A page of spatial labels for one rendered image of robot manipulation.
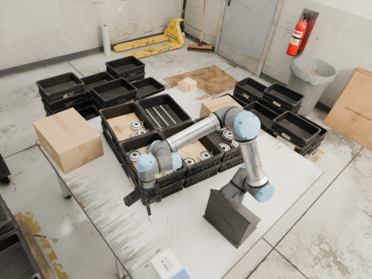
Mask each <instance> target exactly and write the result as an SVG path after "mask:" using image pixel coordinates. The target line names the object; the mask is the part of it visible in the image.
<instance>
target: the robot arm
mask: <svg viewBox="0 0 372 279"><path fill-rule="evenodd" d="M260 126H261V125H260V120H259V119H258V117H257V116H255V115H254V114H253V113H251V112H249V111H246V110H244V109H242V108H240V107H238V106H226V107H223V108H220V109H218V110H216V111H214V112H212V113H211V114H210V116H209V117H207V118H205V119H203V120H201V121H199V122H197V123H196V124H194V125H192V126H190V127H188V128H186V129H184V130H182V131H180V132H178V133H176V134H175V135H173V136H171V137H169V138H167V139H165V140H164V141H154V142H153V143H152V144H151V147H150V149H151V152H152V155H151V154H146V153H145V154H142V155H140V156H139V157H138V158H137V171H138V181H139V187H138V188H137V189H135V190H134V191H132V192H131V193H129V195H127V196H125V197H124V198H123V201H124V203H125V205H126V206H128V207H130V206H131V205H132V204H134V203H135V202H136V201H138V200H139V199H141V200H142V201H143V203H144V205H146V211H147V216H148V220H149V221H150V222H151V223H153V220H152V218H153V217H155V216H156V215H158V214H159V213H160V211H159V209H155V208H154V206H153V205H149V204H150V203H154V202H157V203H159V202H161V194H160V191H159V182H158V180H157V178H156V174H160V173H164V172H167V171H172V170H175V169H178V168H180V167H181V166H182V159H181V156H180V154H179V153H178V152H175V151H177V150H179V149H181V148H183V147H185V146H187V145H188V144H190V143H192V142H194V141H196V140H198V139H200V138H202V137H204V136H205V135H207V134H209V133H211V132H213V131H215V130H220V129H222V128H228V129H230V130H231V131H232V135H233V137H234V140H235V142H237V143H239V147H240V151H241V154H242V158H243V160H244V164H242V165H241V166H240V167H239V169H238V170H237V172H236V173H235V174H234V176H233V177H232V178H231V180H230V181H229V182H228V183H227V184H226V185H224V186H223V187H222V188H220V190H219V193H220V194H221V195H222V196H223V197H224V198H225V199H227V200H228V201H229V202H231V203H232V204H234V205H236V206H238V207H240V206H241V204H242V202H243V199H244V196H245V194H246V192H248V193H249V194H250V195H251V196H252V197H254V198H255V200H257V201H258V202H260V203H264V202H267V201H268V200H270V199H271V198H272V196H273V195H274V193H275V187H274V186H273V185H272V184H271V183H270V182H269V178H268V175H267V174H266V173H265V172H264V169H263V166H262V162H261V158H260V153H259V149H258V146H257V142H256V138H257V136H258V133H259V130H260ZM159 197H160V200H158V199H159Z"/></svg>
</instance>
